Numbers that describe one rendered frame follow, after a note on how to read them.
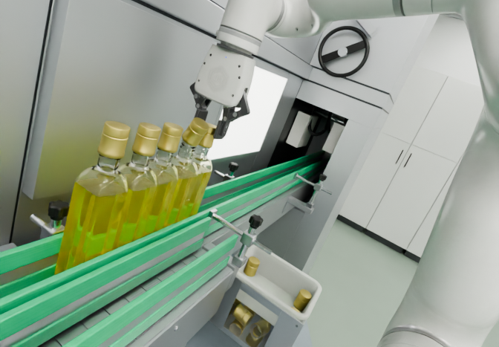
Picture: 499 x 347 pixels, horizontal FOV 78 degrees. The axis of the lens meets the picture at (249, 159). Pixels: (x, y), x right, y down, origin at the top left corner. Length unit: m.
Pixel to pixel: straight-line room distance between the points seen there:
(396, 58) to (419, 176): 2.90
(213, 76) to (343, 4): 0.26
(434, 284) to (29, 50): 0.62
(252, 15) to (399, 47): 0.96
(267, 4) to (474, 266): 0.49
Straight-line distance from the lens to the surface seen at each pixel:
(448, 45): 4.76
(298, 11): 0.66
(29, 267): 0.57
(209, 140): 0.64
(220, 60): 0.61
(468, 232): 0.43
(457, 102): 4.23
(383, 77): 1.45
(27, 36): 0.55
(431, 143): 4.20
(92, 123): 0.60
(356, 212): 4.37
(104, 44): 0.57
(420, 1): 0.49
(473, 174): 0.47
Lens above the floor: 1.47
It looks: 16 degrees down
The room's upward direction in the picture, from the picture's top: 21 degrees clockwise
